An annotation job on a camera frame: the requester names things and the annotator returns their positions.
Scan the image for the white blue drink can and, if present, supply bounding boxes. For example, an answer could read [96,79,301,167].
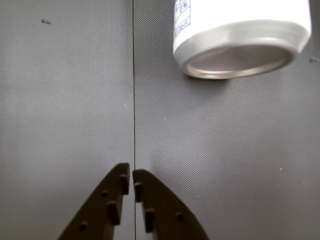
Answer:
[172,0,313,80]

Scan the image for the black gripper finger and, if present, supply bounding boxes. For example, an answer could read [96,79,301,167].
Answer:
[132,169,210,240]
[57,162,131,240]

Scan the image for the dark grey rubber mat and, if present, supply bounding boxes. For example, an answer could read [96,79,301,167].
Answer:
[133,0,320,240]
[0,0,135,240]

